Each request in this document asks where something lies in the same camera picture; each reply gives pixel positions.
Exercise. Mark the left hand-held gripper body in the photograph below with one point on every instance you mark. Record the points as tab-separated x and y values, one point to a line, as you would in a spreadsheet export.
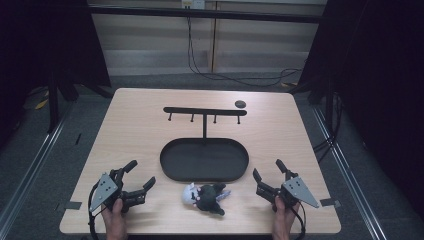
107	190

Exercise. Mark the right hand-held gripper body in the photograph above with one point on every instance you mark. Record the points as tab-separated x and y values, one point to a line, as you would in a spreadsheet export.
293	191

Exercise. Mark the black and white plush doll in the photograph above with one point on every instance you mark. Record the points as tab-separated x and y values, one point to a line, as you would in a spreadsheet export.
208	198

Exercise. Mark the black hook rack with tray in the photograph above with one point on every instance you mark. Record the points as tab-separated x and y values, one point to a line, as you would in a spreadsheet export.
203	160

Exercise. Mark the person's right hand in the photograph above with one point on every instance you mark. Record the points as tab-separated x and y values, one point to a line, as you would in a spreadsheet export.
283	216

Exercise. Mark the person's left hand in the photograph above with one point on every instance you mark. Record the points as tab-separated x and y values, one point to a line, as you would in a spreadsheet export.
114	216

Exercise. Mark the black tape strip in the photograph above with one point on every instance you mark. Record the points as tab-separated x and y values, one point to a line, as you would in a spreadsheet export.
330	202
73	205
78	139

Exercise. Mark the small black round disc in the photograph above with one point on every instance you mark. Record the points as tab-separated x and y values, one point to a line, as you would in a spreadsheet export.
240	104

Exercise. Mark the black metal stand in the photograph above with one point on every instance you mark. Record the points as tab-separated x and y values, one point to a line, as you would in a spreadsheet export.
53	100

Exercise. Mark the yellow tape piece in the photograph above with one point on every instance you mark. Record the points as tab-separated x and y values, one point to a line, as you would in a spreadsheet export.
41	104

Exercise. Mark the dark curtain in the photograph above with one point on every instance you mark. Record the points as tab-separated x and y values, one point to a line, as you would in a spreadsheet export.
43	43
380	83

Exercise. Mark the black horizontal bar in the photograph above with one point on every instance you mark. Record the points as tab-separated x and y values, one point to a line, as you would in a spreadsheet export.
200	13

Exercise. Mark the metal floor rail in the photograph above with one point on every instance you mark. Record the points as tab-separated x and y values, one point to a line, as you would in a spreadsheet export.
33	166
350	180

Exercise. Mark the white wall outlet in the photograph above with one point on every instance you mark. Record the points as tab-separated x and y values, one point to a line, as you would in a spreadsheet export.
193	3

